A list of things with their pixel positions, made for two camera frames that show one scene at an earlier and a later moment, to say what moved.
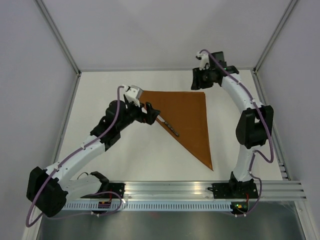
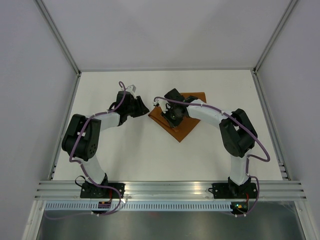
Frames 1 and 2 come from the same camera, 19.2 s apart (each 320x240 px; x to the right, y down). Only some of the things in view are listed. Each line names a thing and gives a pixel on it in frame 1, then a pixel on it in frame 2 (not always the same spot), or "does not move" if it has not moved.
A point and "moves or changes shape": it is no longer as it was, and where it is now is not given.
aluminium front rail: (280, 190) does not move
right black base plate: (234, 190) does not move
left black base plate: (117, 188) does not move
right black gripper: (197, 83) -> (174, 123)
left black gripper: (148, 117) -> (141, 108)
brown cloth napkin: (186, 112) moves or changes shape
